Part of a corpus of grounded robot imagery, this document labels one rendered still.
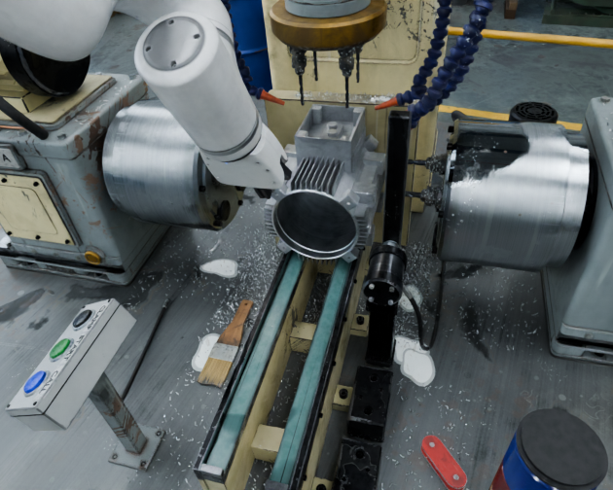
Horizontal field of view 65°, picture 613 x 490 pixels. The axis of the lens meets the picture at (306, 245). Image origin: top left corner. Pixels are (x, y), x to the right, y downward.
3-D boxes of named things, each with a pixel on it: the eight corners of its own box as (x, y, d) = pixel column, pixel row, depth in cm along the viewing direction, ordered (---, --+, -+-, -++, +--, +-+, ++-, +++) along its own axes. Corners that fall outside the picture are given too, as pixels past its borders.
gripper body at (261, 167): (182, 153, 59) (215, 191, 70) (261, 160, 57) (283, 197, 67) (197, 99, 61) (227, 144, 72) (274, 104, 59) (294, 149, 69)
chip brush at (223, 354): (237, 299, 103) (236, 297, 102) (260, 303, 101) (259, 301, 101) (196, 384, 88) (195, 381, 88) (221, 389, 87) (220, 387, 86)
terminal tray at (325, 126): (313, 137, 96) (310, 103, 92) (366, 142, 94) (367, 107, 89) (295, 170, 88) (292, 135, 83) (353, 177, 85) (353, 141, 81)
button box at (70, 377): (107, 326, 73) (82, 302, 71) (138, 319, 70) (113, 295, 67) (34, 433, 61) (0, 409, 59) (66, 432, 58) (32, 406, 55)
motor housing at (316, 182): (299, 196, 108) (291, 119, 95) (384, 206, 103) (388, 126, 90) (270, 258, 94) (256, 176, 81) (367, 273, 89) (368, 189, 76)
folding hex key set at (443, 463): (415, 445, 77) (417, 440, 76) (432, 437, 78) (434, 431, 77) (452, 497, 71) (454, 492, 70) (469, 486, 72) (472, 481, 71)
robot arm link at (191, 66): (186, 91, 59) (190, 158, 56) (128, 10, 47) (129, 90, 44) (252, 76, 58) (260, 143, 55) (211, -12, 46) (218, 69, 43)
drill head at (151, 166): (131, 171, 121) (95, 74, 104) (270, 186, 112) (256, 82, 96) (72, 237, 104) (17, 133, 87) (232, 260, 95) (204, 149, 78)
